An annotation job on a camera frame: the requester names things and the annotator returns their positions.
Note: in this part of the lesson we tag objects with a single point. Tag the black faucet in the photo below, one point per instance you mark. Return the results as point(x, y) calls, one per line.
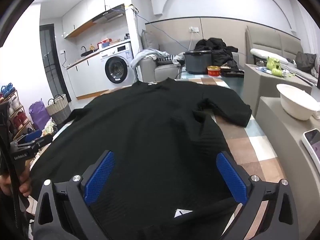
point(83, 48)

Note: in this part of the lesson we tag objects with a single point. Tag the grey sofa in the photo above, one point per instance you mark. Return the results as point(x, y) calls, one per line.
point(162, 71)

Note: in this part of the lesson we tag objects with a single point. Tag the white pillow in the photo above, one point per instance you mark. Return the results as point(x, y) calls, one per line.
point(267, 54)

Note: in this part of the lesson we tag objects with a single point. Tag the grey cushion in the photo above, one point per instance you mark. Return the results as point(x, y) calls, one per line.
point(150, 42)

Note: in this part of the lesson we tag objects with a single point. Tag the houndstooth cloth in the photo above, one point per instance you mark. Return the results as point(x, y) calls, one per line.
point(165, 58)

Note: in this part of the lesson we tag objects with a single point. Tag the white cloth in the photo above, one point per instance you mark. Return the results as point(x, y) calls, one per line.
point(178, 58)

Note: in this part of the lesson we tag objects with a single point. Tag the black food tray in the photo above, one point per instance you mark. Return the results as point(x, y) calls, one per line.
point(232, 73)

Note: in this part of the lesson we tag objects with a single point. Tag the person's left hand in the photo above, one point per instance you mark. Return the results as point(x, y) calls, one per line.
point(25, 182)

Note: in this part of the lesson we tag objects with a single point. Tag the steel range hood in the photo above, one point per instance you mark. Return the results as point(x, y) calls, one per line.
point(110, 15)

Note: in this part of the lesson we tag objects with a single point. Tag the white router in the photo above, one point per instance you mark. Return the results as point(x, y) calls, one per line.
point(133, 8)

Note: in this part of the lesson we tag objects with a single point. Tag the red instant noodle cup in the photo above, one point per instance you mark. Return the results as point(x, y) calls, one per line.
point(213, 71)

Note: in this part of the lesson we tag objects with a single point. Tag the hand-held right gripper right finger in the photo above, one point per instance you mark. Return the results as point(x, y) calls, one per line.
point(231, 177)

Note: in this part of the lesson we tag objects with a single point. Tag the dark grey pillow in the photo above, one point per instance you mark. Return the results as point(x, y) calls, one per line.
point(305, 62)

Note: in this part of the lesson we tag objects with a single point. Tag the green figurine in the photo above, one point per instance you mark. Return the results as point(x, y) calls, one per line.
point(272, 62)

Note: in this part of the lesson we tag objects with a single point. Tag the white wall socket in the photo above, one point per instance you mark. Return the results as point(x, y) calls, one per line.
point(193, 29)

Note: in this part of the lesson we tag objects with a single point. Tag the white wall cabinets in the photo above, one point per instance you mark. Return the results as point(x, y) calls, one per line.
point(82, 15)

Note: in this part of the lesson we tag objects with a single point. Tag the woven laundry basket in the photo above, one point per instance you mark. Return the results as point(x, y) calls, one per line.
point(58, 111)

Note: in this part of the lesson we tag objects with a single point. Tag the purple bag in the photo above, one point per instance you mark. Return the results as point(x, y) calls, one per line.
point(38, 115)

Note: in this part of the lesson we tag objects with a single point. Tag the white kitchen base cabinets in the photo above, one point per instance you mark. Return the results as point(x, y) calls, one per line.
point(87, 77)

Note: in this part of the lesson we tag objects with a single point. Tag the grey upholstered side cabinet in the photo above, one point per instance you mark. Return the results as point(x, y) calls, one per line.
point(265, 87)

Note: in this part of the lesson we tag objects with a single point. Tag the white washing machine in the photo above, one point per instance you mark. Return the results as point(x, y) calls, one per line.
point(117, 70)

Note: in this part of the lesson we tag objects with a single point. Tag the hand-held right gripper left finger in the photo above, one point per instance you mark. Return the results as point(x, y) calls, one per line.
point(100, 177)

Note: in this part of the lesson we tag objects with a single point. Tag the light grey garment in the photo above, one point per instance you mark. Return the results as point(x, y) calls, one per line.
point(147, 55)

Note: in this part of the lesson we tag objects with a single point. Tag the checked table cover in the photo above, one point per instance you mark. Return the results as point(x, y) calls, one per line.
point(255, 152)

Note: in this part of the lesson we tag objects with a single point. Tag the white bowl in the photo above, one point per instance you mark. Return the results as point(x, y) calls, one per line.
point(295, 105)

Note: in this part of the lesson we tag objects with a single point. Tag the small green toy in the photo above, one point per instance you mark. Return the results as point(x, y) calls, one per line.
point(277, 72)

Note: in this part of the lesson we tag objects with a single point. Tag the pile of black clothes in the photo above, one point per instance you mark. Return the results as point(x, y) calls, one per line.
point(217, 47)

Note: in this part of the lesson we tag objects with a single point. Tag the smartphone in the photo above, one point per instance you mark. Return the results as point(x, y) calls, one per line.
point(313, 140)

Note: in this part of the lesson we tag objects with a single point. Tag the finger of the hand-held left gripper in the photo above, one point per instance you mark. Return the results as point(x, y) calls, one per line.
point(43, 141)
point(31, 135)

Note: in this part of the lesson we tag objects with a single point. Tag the grey upholstered bench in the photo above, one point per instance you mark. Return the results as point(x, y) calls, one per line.
point(280, 155)

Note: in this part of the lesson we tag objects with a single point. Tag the white plastic bag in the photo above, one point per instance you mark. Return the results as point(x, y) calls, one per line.
point(50, 127)

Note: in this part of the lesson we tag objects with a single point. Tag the dark glass door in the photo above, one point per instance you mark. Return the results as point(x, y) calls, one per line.
point(50, 62)

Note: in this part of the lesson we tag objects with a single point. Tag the shoe rack with shoes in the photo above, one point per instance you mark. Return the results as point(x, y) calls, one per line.
point(17, 115)

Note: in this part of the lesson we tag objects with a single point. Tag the dark electric cooker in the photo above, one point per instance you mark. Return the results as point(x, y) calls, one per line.
point(197, 62)

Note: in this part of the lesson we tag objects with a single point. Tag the black knit sweater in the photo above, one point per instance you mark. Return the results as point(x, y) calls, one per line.
point(150, 130)

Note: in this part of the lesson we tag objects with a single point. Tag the grey padded headboard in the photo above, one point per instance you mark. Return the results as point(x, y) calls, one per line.
point(270, 42)

